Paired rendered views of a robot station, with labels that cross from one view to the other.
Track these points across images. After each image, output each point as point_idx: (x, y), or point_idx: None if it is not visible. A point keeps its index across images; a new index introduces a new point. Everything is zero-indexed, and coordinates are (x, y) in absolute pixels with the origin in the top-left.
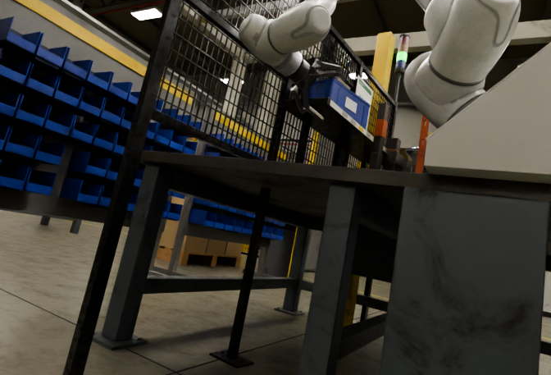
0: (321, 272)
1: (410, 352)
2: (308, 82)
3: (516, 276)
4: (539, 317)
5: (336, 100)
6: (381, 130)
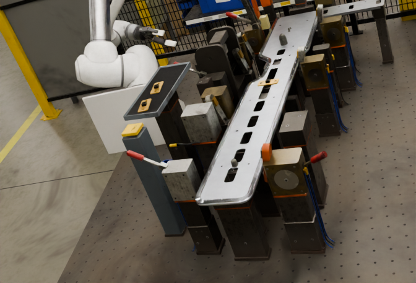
0: None
1: None
2: (148, 37)
3: None
4: None
5: (206, 4)
6: (260, 2)
